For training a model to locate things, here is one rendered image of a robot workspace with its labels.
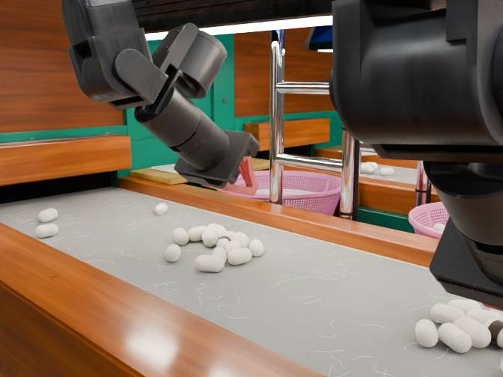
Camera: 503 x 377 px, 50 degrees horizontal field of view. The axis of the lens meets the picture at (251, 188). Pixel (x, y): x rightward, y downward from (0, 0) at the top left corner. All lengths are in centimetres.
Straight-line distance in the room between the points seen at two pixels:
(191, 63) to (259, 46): 88
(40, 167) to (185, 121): 51
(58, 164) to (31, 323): 54
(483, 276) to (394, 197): 75
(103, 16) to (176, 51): 9
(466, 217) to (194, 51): 41
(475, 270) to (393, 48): 18
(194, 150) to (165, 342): 24
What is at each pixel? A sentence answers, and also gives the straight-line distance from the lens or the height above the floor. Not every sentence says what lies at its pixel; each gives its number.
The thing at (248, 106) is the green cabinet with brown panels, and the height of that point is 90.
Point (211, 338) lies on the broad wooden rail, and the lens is 46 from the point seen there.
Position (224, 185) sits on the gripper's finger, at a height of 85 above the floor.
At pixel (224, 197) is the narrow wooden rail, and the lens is 97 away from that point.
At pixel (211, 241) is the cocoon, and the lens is 76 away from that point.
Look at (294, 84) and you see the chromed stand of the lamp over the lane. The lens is 88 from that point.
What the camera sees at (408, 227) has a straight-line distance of 107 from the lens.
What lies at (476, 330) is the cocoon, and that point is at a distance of 53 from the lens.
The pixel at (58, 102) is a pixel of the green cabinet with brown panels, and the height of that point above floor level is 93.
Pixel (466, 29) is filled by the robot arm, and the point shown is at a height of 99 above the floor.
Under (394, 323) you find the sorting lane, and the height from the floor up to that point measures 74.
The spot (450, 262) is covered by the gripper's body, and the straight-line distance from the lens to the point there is 38.
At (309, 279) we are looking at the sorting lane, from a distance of 65.
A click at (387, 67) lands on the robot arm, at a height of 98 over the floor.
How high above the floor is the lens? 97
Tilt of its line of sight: 11 degrees down
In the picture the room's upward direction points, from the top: straight up
